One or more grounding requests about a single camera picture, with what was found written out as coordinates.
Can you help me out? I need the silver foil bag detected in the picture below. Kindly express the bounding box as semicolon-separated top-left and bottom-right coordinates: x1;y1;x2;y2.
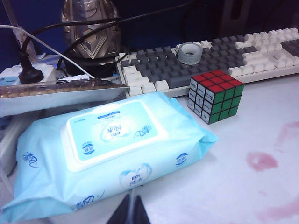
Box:
0;78;130;117

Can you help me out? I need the short black cable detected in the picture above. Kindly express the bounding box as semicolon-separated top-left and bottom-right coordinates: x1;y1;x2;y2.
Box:
57;50;79;77

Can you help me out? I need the light blue wet wipes pack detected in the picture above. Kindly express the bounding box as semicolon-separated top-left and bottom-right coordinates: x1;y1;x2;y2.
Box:
0;91;220;217

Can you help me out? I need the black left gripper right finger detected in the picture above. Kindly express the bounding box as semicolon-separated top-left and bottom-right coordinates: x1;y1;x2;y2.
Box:
135;194;150;224

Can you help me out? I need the long black power cable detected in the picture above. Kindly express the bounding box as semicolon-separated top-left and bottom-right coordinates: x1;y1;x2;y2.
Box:
21;0;194;61

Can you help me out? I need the white power strip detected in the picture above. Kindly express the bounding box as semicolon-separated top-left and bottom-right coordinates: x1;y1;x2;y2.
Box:
0;62;59;86

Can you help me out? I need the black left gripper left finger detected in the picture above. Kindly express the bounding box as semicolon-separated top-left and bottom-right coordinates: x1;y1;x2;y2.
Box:
115;193;134;224

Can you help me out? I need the grey monitor stand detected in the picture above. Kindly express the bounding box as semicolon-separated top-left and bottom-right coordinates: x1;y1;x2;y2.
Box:
219;0;264;33

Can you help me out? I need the white cable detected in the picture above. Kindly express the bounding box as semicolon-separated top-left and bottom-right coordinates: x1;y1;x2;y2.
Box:
0;25;94;79

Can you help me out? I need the silver metallic trophy figurine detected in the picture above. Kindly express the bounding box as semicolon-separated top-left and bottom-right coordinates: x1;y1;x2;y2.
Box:
61;0;124;70

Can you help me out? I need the black power plug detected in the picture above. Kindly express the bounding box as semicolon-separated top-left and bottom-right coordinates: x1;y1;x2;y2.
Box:
18;51;45;84

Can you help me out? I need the Rubik's cube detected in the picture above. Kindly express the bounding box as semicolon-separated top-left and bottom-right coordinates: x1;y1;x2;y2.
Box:
187;70;245;125

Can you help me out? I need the white grey mechanical keyboard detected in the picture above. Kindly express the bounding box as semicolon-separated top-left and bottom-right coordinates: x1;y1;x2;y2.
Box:
115;27;299;98

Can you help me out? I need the translucent tape roll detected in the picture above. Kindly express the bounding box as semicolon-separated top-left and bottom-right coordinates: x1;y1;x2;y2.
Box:
177;43;203;65

